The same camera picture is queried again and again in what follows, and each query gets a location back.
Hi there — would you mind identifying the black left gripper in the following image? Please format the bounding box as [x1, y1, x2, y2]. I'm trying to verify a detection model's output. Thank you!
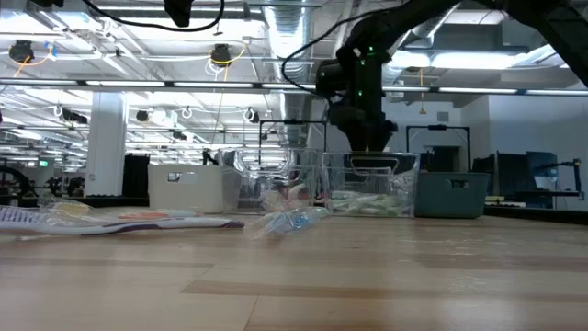
[163, 0, 194, 28]

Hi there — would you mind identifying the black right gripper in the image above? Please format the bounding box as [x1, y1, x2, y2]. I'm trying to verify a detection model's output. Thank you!
[316, 43, 399, 154]

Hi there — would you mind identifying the green toothbrush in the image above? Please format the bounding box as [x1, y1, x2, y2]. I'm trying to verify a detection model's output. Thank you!
[360, 204, 411, 217]
[331, 190, 391, 207]

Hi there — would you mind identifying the blue toothbrush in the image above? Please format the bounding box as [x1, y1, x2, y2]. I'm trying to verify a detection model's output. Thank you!
[255, 206, 330, 239]

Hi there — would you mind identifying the purple toothbrush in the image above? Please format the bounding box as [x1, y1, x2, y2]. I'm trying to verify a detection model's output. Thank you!
[0, 205, 245, 237]

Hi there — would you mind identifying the grey ceiling pipe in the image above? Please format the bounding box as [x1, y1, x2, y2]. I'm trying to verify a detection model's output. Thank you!
[89, 0, 266, 22]

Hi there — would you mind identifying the long LED light bar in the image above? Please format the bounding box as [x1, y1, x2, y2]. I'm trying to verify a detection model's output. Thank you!
[0, 78, 588, 96]

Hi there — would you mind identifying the clear plastic bin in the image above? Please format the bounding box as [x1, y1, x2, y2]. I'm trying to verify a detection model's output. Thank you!
[319, 151, 420, 218]
[220, 147, 322, 215]

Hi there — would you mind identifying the ceiling light panel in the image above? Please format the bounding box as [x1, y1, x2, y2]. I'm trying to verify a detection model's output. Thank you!
[388, 49, 529, 70]

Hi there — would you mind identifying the teal plastic bin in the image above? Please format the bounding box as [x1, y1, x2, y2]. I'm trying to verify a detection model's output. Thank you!
[412, 171, 490, 219]

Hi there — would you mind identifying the black cabinet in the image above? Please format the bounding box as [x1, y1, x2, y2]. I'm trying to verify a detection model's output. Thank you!
[122, 154, 151, 199]

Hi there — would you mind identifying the white plastic bin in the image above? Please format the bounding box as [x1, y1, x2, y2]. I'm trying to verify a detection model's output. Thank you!
[147, 164, 243, 213]

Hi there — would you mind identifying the black workbench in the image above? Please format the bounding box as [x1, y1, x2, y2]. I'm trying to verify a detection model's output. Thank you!
[0, 195, 149, 208]

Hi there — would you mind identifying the yellow hanging cord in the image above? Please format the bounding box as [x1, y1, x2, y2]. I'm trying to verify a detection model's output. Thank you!
[416, 68, 427, 116]

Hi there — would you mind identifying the black ceiling cable reel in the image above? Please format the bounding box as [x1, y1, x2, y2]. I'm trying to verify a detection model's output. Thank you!
[8, 40, 51, 77]
[209, 43, 249, 77]

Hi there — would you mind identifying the silver spiral air duct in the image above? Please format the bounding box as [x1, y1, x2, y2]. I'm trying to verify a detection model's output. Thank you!
[380, 0, 465, 88]
[262, 0, 322, 151]

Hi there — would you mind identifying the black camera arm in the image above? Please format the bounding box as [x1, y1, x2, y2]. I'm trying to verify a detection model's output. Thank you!
[532, 158, 583, 185]

